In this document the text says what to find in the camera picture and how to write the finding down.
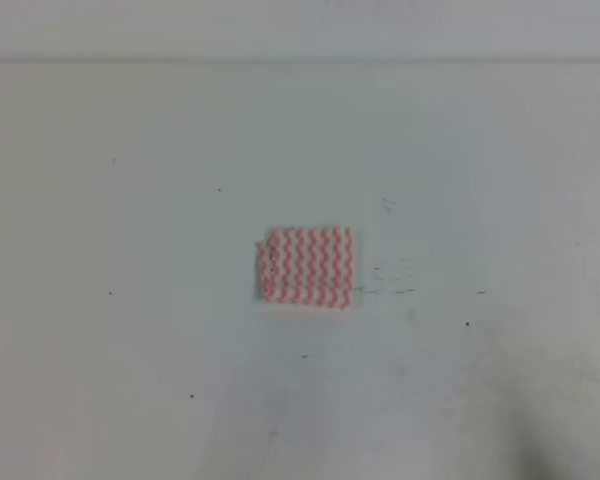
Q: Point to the pink white wavy striped towel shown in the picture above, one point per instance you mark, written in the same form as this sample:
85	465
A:
312	267

